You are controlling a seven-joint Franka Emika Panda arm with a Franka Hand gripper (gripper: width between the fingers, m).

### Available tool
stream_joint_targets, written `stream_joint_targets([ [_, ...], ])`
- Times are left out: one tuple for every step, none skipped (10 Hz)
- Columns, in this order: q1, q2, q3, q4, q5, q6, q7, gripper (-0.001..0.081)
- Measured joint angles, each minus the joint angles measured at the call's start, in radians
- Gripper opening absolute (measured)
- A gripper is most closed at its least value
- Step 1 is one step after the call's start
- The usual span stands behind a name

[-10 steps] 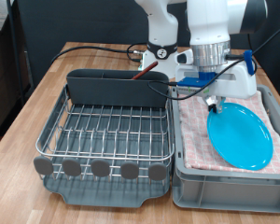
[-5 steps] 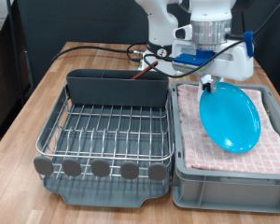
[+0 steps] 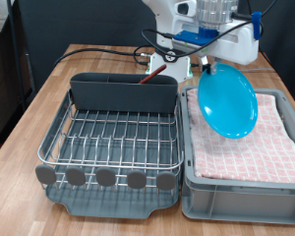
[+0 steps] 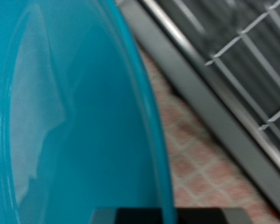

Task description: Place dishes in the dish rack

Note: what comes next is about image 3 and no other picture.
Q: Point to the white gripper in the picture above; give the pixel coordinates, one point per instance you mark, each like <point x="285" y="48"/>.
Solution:
<point x="239" y="46"/>

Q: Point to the blue plate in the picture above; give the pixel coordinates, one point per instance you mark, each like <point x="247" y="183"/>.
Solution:
<point x="227" y="105"/>

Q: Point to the brown wooden spoon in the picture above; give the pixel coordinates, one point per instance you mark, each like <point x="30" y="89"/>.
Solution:
<point x="153" y="73"/>

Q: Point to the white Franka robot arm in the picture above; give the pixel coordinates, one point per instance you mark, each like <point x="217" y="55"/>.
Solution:
<point x="164" y="23"/>

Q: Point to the grey dish drying rack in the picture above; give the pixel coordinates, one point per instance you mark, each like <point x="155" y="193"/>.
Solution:
<point x="98" y="205"/>

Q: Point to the dark gray utensil caddy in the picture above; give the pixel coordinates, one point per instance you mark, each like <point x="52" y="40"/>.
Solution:
<point x="121" y="96"/>

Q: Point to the pink checked towel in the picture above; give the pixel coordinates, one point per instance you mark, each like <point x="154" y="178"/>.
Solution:
<point x="252" y="157"/>

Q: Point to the gray plastic crate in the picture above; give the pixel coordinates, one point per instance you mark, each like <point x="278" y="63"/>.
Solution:
<point x="239" y="203"/>

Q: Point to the black metal pole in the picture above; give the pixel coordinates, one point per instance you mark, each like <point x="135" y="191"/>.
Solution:
<point x="17" y="55"/>

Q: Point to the gray shelf board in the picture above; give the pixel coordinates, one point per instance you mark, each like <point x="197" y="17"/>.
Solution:
<point x="0" y="16"/>

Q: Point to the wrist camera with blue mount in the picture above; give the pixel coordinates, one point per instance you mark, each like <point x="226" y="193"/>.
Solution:
<point x="193" y="36"/>

